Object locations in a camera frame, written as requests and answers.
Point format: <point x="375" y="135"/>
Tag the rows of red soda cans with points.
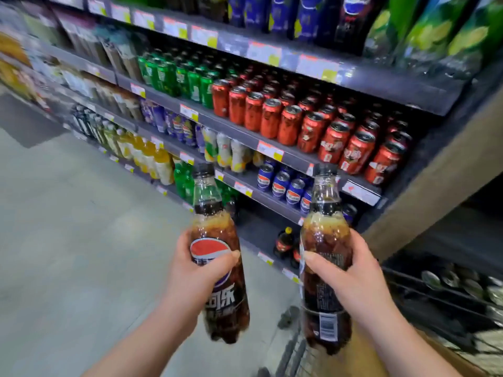
<point x="314" y="125"/>

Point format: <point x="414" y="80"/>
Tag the rows of green soda cans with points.
<point x="177" y="78"/>

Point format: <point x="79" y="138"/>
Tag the rows of blue soda cans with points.
<point x="281" y="184"/>

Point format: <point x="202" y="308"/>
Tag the person's right forearm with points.
<point x="408" y="349"/>

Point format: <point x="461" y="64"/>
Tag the cluster of energy drink cans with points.
<point x="463" y="290"/>

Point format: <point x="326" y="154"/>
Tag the black cap Pepsi bottle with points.
<point x="224" y="310"/>
<point x="326" y="231"/>

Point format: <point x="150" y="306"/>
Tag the person's left forearm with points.
<point x="141" y="349"/>

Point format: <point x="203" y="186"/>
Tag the brown cardboard box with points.
<point x="365" y="361"/>

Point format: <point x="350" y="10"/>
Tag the person's left hand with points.
<point x="188" y="286"/>

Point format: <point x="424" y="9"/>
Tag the rows of yellow drink bottles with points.
<point x="137" y="153"/>

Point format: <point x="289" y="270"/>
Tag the clear lime label soda bottle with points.
<point x="475" y="43"/>
<point x="389" y="31"/>
<point x="436" y="35"/>

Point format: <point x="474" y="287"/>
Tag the person's right hand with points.
<point x="361" y="290"/>

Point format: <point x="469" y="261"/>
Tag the row of brown Pepsi bottles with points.
<point x="212" y="7"/>

